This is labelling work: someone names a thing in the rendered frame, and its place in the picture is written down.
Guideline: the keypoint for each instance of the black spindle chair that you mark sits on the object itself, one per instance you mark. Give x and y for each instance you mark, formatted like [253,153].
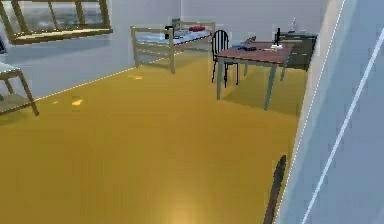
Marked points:
[220,40]

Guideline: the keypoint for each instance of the blue flat object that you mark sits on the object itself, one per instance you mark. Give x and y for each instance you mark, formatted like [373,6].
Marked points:
[238,45]

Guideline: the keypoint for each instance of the red pillow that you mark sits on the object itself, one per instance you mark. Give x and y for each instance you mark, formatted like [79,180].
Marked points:
[197,28]

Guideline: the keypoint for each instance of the black flat object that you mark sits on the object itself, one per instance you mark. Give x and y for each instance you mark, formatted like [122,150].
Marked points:
[249,48]

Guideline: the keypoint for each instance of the red-brown top table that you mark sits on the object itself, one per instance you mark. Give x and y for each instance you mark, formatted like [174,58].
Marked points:
[256,55]

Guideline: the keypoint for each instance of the brown small object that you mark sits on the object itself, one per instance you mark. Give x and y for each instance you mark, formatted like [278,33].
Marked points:
[250,39]

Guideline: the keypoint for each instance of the black desk lamp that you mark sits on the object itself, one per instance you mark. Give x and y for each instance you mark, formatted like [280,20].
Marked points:
[277,36]

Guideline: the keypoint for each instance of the dark green chest of drawers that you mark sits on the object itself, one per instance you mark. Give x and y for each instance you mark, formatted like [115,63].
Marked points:
[301,50]

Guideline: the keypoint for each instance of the white slim bottle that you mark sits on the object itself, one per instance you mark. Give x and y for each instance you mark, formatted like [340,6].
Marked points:
[293,25]

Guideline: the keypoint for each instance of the wooden framed window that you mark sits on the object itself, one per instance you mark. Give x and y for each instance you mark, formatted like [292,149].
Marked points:
[63,32]

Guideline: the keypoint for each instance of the pale blue room door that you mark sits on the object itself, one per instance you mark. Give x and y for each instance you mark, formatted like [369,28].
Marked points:
[346,133]

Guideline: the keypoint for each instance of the wooden side table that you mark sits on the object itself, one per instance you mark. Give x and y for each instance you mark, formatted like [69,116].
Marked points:
[10,70]

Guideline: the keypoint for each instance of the wooden frame bed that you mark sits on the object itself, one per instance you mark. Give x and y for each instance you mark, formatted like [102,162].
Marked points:
[171,46]

